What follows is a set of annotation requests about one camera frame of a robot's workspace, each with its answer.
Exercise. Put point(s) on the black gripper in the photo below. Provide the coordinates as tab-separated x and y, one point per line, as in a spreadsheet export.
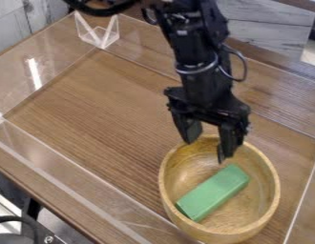
204	100

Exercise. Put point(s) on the green rectangular block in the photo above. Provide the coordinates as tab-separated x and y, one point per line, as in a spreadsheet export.
211	193

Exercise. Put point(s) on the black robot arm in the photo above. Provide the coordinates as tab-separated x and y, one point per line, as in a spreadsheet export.
195	30

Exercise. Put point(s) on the brown wooden bowl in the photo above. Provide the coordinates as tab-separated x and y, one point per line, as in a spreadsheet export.
243	215

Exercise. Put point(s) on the clear acrylic tray walls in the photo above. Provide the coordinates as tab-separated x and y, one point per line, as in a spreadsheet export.
88	144

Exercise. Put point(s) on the clear acrylic corner bracket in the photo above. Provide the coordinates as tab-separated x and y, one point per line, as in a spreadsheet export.
100	37

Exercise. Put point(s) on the black table leg bracket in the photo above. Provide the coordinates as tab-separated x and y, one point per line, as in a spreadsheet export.
31	228

